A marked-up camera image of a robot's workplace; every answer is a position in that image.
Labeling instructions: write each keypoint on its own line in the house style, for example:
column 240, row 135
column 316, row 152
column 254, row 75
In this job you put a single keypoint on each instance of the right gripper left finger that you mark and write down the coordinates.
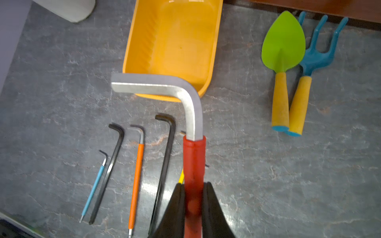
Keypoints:
column 172, row 224

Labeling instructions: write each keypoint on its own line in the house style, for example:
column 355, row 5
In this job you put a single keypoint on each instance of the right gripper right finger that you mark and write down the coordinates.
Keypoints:
column 214, row 224

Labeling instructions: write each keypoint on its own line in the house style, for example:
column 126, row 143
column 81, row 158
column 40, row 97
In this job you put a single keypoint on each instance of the yellow hex key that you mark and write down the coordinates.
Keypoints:
column 181, row 178

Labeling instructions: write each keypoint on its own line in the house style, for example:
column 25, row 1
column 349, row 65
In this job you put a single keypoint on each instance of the orange hex key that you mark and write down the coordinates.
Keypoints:
column 137, row 177

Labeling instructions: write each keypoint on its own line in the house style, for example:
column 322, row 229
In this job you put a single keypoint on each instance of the red hex key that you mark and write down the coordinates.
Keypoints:
column 194, row 142

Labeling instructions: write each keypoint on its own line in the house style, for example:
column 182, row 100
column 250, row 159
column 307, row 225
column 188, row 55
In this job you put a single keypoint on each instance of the large black hex key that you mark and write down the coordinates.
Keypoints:
column 171, row 121

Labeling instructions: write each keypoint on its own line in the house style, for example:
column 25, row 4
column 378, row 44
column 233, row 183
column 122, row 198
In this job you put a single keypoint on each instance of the small black hex key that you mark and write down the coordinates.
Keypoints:
column 121, row 132

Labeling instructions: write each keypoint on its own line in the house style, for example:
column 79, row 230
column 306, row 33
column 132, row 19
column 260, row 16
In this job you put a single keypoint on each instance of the yellow plastic storage box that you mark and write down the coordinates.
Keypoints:
column 176, row 38

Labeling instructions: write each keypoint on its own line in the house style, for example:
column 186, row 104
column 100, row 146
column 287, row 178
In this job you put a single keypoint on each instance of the teal garden fork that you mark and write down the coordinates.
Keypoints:
column 313, row 59

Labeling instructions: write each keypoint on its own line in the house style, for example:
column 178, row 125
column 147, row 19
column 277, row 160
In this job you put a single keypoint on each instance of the green garden trowel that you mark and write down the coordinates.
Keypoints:
column 283, row 48

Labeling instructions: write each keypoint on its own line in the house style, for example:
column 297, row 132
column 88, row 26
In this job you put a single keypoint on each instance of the white potted green plant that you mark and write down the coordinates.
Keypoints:
column 71, row 10

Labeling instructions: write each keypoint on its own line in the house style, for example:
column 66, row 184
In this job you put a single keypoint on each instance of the brown wooden stand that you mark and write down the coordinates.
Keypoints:
column 363, row 14

